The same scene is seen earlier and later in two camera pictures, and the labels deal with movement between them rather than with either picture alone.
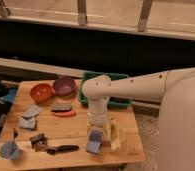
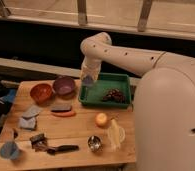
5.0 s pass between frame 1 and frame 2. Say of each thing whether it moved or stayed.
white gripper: moved
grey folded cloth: stayed
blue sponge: moved
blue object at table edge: stayed
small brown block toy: stayed
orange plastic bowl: stayed
